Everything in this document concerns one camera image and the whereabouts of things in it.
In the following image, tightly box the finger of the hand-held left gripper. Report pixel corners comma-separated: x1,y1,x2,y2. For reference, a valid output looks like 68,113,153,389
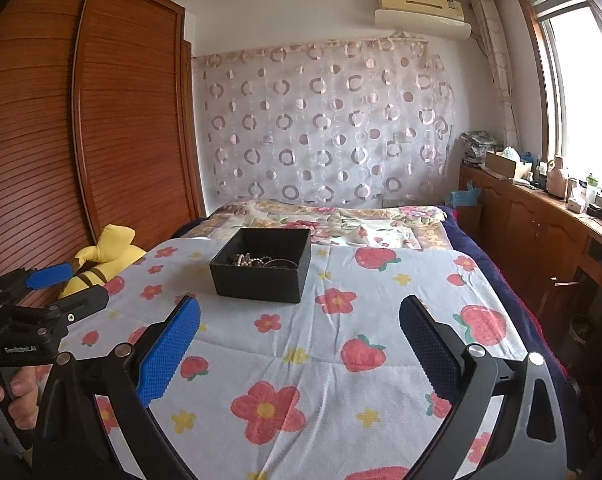
11,285,109,337
0,262,75,306

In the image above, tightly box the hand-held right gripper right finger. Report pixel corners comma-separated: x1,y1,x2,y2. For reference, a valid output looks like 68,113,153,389
398,294,569,480

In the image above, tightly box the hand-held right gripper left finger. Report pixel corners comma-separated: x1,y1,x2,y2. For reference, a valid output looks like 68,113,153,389
31,294,202,480

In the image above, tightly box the black jewelry box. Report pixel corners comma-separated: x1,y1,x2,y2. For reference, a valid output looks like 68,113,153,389
209,227,312,304

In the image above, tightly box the person's left hand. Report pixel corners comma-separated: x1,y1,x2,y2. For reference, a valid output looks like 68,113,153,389
0,366,41,453

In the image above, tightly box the yellow plush toy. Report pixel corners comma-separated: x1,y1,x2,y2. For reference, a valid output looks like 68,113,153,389
61,224,148,298

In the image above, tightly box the strawberry flower printed blanket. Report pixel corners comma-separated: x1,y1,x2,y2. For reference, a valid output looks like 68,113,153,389
36,237,529,480

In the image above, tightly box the floral quilt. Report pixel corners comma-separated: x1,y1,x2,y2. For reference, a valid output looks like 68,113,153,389
201,199,454,252

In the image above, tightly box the dark round pot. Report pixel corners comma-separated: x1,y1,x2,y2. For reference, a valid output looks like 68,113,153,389
570,314,598,347

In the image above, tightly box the wooden side cabinet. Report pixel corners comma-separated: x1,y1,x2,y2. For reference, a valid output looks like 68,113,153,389
458,162,602,396

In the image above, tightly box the blue plastic bag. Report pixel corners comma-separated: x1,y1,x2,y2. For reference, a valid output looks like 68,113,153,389
448,180,484,208

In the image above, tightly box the wooden slatted wardrobe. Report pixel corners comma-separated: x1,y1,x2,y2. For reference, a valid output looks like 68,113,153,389
0,0,207,311

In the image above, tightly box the cardboard tissue box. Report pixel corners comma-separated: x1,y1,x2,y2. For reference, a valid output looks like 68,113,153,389
485,146,534,182

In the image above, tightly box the small white device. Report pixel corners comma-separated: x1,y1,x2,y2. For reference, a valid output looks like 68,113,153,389
566,178,586,214

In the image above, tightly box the white jug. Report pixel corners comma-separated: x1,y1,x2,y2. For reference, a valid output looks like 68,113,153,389
546,156,570,200

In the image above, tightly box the patterned folded cloth stack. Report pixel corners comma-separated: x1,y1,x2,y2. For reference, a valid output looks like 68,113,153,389
461,130,502,166

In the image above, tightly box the circle patterned sheer curtain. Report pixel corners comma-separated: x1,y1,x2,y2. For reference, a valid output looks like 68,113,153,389
193,39,456,208

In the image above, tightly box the tied patterned window curtain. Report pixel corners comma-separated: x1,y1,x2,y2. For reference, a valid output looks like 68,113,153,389
471,0,524,153

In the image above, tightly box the window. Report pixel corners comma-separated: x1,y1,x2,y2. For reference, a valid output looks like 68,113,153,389
513,0,602,201

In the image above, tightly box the wall air conditioner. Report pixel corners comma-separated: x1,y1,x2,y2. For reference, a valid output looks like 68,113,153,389
374,0,472,41

